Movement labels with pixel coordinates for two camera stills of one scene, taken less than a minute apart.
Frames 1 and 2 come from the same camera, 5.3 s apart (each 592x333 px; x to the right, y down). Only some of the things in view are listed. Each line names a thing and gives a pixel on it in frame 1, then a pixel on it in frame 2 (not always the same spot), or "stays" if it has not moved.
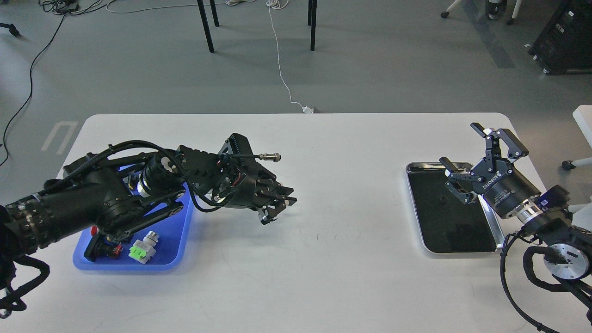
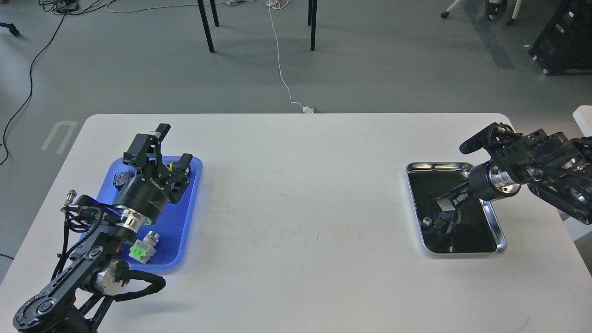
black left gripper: x=239 y=185 → x=151 y=190
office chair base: x=495 y=9 stays
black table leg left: x=205 y=22 stays
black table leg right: x=312 y=10 stays
